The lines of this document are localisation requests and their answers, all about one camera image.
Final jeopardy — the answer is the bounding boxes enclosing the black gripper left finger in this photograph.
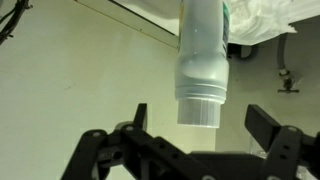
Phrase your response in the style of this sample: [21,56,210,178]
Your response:
[61,103,191,180]

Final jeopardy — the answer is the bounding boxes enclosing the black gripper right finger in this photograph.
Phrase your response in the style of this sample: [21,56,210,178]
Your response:
[244,104,320,180]

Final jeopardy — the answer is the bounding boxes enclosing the small white detergent bottle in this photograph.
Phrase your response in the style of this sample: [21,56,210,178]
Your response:
[174,0,231,129]

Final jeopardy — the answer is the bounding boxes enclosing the wall water valve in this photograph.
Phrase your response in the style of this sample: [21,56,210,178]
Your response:
[276,33,301,95]

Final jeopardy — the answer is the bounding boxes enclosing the black wall cables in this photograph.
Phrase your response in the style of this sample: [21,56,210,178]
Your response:
[0,0,33,45]

